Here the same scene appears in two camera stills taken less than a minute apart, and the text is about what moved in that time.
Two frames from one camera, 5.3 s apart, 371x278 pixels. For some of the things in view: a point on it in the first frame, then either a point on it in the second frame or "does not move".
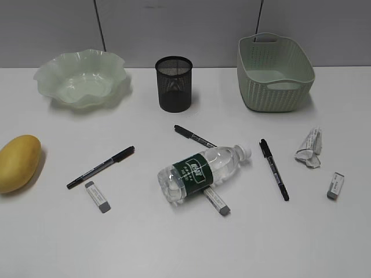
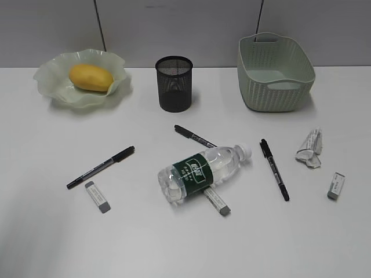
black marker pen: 188,134 does not move
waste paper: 308,155 does not move
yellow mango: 19,159 → 91,77
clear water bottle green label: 203,171 does not move
